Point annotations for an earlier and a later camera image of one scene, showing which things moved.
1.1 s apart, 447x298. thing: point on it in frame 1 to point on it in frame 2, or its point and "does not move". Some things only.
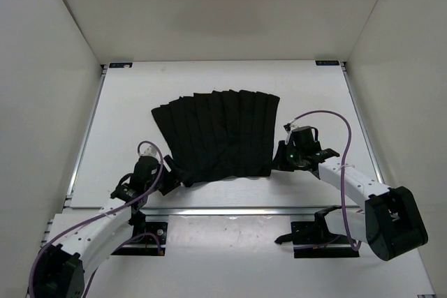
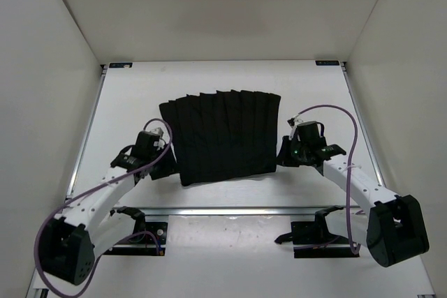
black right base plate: (311, 239) does not move
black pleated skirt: (216, 134) does not move
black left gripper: (173, 179) to (169, 167)
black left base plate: (149, 239) does not move
